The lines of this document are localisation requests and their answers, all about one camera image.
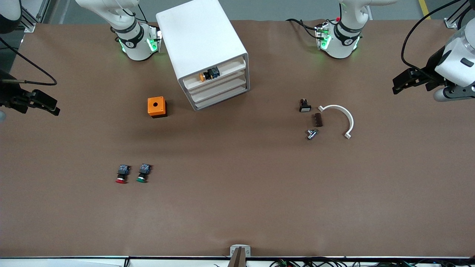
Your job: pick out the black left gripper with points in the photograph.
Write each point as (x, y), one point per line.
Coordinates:
(431, 66)

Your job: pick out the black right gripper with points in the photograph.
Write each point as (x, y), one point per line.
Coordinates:
(8, 95)

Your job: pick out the red push button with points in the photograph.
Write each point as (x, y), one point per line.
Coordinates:
(122, 174)

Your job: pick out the white plastic drawer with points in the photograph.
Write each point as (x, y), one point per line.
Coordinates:
(224, 89)
(226, 98)
(222, 81)

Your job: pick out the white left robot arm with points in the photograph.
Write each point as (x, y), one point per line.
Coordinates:
(339, 46)

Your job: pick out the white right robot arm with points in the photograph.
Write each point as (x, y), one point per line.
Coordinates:
(137, 44)

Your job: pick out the green push button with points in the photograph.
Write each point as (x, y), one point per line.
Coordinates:
(143, 173)

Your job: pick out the yellow push button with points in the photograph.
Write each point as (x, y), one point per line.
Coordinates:
(209, 73)

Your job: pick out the white drawer cabinet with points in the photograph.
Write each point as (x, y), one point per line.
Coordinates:
(196, 33)

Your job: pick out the metal base connector plate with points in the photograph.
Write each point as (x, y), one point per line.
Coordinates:
(322, 35)
(155, 39)

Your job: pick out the brown terminal block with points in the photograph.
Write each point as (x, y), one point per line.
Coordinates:
(317, 120)

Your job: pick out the white curved plastic bracket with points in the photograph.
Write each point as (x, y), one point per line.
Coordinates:
(349, 116)

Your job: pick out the aluminium frame profile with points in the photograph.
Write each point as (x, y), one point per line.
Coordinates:
(31, 16)
(454, 16)

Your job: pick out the black white-faced switch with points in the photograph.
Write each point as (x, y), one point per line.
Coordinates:
(304, 106)

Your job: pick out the silver key switch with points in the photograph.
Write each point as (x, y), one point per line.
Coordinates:
(311, 134)

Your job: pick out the orange button enclosure box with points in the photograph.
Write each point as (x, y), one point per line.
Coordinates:
(156, 106)

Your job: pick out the grey metal table bracket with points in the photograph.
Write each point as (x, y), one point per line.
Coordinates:
(233, 249)

